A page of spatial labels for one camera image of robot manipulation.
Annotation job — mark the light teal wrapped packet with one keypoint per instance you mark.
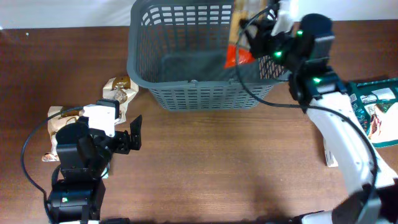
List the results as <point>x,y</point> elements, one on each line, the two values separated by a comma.
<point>105,174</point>

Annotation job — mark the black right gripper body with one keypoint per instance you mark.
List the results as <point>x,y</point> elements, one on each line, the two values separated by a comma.
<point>259,43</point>

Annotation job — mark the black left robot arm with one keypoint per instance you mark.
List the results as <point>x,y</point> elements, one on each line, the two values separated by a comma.
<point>84,152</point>

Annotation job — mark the crumpled brown wrapper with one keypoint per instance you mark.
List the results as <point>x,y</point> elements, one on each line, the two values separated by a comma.
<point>122,89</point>
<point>53,126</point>

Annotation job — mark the grey plastic basket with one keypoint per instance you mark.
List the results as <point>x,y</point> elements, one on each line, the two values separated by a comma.
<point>177,50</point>

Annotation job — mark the crumpled brown wrapper right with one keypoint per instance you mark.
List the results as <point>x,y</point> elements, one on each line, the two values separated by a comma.
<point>122,89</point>

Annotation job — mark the orange tan cracker package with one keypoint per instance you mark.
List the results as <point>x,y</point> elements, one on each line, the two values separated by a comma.
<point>238,51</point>

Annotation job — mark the crumpled brown wrapper left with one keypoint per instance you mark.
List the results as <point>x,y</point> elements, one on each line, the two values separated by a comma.
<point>53,126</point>

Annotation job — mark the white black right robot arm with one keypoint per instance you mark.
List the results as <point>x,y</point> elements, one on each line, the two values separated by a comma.
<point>319,92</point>

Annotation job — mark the green white snack bag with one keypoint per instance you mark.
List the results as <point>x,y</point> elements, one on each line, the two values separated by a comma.
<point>375,106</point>

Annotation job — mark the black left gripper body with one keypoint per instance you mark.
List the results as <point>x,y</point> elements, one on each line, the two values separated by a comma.
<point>123,142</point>

